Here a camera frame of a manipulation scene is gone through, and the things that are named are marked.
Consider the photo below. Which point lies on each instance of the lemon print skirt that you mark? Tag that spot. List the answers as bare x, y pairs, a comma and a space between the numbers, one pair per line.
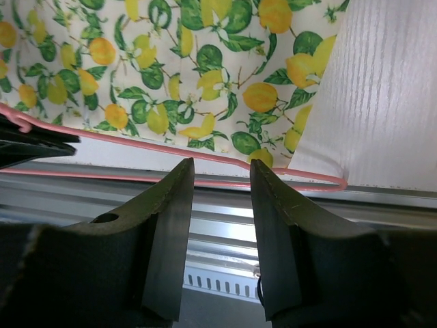
235, 77

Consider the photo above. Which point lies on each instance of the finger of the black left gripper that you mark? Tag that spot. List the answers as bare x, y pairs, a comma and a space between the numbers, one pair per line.
18, 147

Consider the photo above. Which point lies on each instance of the white slotted cable duct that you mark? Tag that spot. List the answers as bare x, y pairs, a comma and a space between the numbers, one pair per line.
221, 284

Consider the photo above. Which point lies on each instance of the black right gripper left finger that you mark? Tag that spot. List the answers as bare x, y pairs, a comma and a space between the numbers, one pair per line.
125, 265

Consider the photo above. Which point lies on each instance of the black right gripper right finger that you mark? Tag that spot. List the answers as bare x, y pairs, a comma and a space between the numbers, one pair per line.
317, 266

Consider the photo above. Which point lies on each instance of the aluminium mounting rail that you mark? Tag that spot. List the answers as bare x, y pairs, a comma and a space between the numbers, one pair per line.
222, 233

